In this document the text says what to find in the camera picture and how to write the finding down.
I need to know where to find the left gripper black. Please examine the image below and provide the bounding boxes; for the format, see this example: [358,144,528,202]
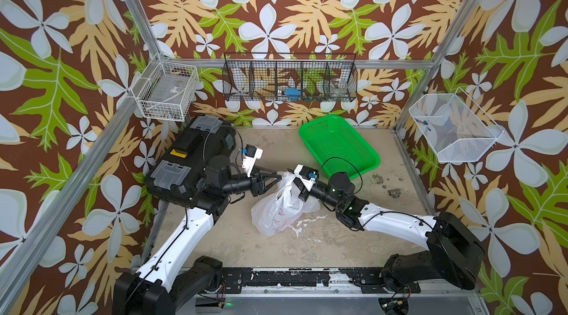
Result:
[219,164,279,197]

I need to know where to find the white plastic bag red print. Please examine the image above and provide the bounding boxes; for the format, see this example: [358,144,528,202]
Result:
[251,172,320,237]

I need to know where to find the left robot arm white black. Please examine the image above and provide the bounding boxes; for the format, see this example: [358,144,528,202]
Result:
[112,155,282,314]

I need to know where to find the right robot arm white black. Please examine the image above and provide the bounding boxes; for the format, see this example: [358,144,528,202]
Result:
[294,165,485,292]

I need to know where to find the green plastic basket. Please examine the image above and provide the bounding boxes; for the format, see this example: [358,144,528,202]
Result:
[299,115,381,180]

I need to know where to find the black toolbox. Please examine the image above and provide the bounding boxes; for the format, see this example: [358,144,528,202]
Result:
[144,115,236,210]

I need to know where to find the blue object in basket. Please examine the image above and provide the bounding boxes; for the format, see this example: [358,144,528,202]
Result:
[284,88,301,101]

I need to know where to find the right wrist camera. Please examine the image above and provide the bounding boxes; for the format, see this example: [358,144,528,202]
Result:
[294,165,318,182]

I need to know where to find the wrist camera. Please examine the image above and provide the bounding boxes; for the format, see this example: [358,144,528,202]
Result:
[241,144,263,177]
[294,165,318,182]

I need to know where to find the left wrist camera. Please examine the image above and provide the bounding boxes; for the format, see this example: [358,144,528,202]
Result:
[241,144,263,177]

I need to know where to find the black wire basket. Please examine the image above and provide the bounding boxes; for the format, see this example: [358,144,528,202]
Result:
[222,52,359,103]

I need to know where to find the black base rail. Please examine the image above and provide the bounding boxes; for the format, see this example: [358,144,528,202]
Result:
[217,267,400,294]

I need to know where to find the white wire basket left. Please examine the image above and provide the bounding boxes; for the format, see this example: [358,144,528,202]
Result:
[133,54,200,122]

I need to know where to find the white wire basket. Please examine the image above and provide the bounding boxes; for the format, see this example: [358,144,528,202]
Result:
[409,89,504,163]
[133,54,200,122]

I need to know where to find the white wire basket right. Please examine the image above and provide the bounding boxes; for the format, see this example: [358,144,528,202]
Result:
[409,89,504,163]

